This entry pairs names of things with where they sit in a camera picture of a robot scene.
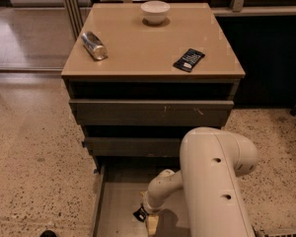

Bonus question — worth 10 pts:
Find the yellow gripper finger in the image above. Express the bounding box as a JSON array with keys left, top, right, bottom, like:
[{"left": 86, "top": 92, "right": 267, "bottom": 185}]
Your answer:
[{"left": 146, "top": 214, "right": 159, "bottom": 237}]

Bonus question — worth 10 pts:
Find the black rxbar chocolate bar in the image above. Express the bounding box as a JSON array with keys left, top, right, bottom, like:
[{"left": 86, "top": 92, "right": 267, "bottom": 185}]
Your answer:
[{"left": 133, "top": 205, "right": 148, "bottom": 222}]

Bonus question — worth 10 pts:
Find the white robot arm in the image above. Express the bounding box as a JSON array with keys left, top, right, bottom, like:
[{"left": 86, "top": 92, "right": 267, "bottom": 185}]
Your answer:
[{"left": 143, "top": 127, "right": 258, "bottom": 237}]

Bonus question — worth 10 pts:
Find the open bottom grey drawer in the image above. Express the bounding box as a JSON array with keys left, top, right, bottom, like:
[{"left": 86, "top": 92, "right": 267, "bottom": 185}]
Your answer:
[{"left": 93, "top": 165, "right": 191, "bottom": 237}]

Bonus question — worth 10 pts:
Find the middle grey drawer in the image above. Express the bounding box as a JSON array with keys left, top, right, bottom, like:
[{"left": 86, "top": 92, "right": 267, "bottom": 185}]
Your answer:
[{"left": 84, "top": 137, "right": 181, "bottom": 157}]

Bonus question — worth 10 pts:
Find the top grey drawer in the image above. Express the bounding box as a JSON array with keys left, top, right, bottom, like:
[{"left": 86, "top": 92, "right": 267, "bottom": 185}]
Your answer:
[{"left": 69, "top": 99, "right": 234, "bottom": 127}]

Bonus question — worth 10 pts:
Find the beige drawer cabinet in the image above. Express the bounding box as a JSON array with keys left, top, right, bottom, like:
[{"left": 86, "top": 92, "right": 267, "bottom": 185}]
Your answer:
[{"left": 61, "top": 3, "right": 245, "bottom": 167}]

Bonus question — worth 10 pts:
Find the black snack bar on counter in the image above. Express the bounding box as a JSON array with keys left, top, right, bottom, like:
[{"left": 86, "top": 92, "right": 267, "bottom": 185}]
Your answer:
[{"left": 173, "top": 48, "right": 205, "bottom": 72}]

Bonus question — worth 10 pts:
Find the black round object on floor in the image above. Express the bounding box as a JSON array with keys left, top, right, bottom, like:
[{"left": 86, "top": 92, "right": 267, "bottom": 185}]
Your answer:
[{"left": 39, "top": 229, "right": 57, "bottom": 237}]

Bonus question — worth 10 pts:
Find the grey floor vent grille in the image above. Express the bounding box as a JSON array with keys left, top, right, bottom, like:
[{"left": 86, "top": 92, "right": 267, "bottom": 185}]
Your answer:
[{"left": 257, "top": 228, "right": 296, "bottom": 237}]

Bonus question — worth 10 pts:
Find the white ceramic bowl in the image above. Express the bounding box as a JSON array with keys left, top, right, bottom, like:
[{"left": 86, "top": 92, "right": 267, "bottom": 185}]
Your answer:
[{"left": 140, "top": 1, "right": 170, "bottom": 25}]

